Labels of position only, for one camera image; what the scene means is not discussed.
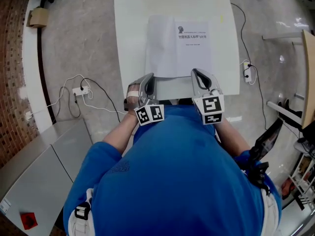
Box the black strap buckle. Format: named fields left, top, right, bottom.
left=74, top=202, right=91, bottom=220

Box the red square object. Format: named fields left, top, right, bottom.
left=20, top=212, right=38, bottom=230

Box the white power cable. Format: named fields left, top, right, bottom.
left=31, top=74, right=126, bottom=116
left=239, top=59, right=258, bottom=86

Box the person's left hand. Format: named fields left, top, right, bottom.
left=124, top=81, right=141, bottom=112

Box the white metal rack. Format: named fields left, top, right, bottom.
left=287, top=153, right=315, bottom=211

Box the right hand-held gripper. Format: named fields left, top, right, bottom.
left=190, top=68, right=225, bottom=126

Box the grey cable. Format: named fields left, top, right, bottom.
left=60, top=86, right=82, bottom=119

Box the white power strip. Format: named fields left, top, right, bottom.
left=242, top=60, right=256, bottom=85
left=72, top=86, right=91, bottom=96

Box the cardboard box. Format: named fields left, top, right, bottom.
left=29, top=7, right=49, bottom=29

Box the person's left forearm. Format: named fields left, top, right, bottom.
left=101, top=110, right=140, bottom=155

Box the person's blue shirt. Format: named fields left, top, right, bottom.
left=63, top=104, right=283, bottom=236

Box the person's right forearm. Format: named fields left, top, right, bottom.
left=215, top=120, right=252, bottom=157

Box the white book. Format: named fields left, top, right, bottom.
left=144, top=15, right=213, bottom=79

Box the black harness clip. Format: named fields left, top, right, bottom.
left=248, top=150, right=270, bottom=189

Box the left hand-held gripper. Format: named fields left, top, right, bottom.
left=133, top=73, right=165, bottom=127

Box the white metal desk frame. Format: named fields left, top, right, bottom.
left=266, top=100, right=304, bottom=125

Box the white harness strap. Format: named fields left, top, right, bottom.
left=260, top=187, right=279, bottom=236
left=68, top=188, right=95, bottom=236

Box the black power cable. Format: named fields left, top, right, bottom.
left=230, top=2, right=252, bottom=67
left=79, top=78, right=122, bottom=123
left=250, top=64, right=268, bottom=130

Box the grey metal cabinet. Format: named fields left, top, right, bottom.
left=0, top=118, right=94, bottom=232

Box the wooden desk board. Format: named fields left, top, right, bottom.
left=301, top=29, right=315, bottom=130

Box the white label sticker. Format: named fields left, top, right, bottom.
left=0, top=197, right=12, bottom=215

